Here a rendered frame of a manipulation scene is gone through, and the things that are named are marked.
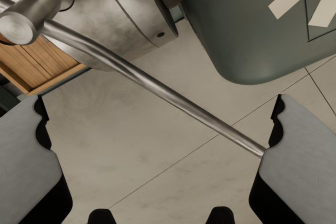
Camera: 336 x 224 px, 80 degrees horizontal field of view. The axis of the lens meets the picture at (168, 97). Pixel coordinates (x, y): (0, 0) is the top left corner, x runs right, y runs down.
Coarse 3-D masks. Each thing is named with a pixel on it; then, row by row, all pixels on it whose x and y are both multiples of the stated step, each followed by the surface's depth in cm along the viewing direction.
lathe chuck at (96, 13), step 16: (16, 0) 19; (80, 0) 20; (96, 0) 20; (112, 0) 20; (64, 16) 20; (80, 16) 21; (96, 16) 21; (112, 16) 21; (128, 16) 22; (80, 32) 22; (96, 32) 23; (112, 32) 23; (128, 32) 24; (64, 48) 23; (112, 48) 26; (128, 48) 27; (144, 48) 29; (96, 64) 28
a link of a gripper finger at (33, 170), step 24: (0, 120) 8; (24, 120) 8; (48, 120) 11; (0, 144) 7; (24, 144) 7; (48, 144) 9; (0, 168) 6; (24, 168) 6; (48, 168) 6; (0, 192) 6; (24, 192) 6; (48, 192) 6; (0, 216) 5; (24, 216) 5; (48, 216) 6
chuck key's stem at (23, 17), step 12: (24, 0) 14; (36, 0) 14; (48, 0) 15; (60, 0) 19; (12, 12) 12; (24, 12) 13; (36, 12) 13; (48, 12) 15; (0, 24) 12; (12, 24) 12; (24, 24) 12; (36, 24) 13; (12, 36) 13; (24, 36) 13; (36, 36) 13
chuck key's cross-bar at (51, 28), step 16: (0, 0) 13; (48, 32) 14; (64, 32) 15; (80, 48) 15; (96, 48) 16; (112, 64) 16; (128, 64) 16; (144, 80) 17; (160, 96) 17; (176, 96) 18; (192, 112) 18; (208, 112) 19; (224, 128) 19; (240, 144) 20; (256, 144) 20
